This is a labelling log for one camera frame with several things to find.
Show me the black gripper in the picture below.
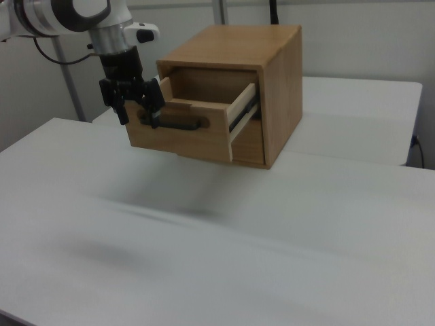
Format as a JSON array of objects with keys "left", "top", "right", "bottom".
[{"left": 98, "top": 46, "right": 167, "bottom": 130}]

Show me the wooden drawer with black handle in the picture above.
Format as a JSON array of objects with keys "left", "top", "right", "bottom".
[{"left": 125, "top": 75, "right": 261, "bottom": 164}]

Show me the wooden drawer cabinet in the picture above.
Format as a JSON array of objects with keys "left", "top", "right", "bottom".
[{"left": 156, "top": 24, "right": 304, "bottom": 170}]

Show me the black vertical pole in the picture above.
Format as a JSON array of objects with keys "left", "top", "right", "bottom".
[{"left": 268, "top": 0, "right": 281, "bottom": 26}]

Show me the grey metal wall post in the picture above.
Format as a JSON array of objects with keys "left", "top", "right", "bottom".
[
  {"left": 53, "top": 36, "right": 86, "bottom": 122},
  {"left": 213, "top": 0, "right": 226, "bottom": 26}
]

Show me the black cable by table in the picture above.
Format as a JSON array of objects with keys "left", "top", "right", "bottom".
[{"left": 412, "top": 134, "right": 426, "bottom": 169}]

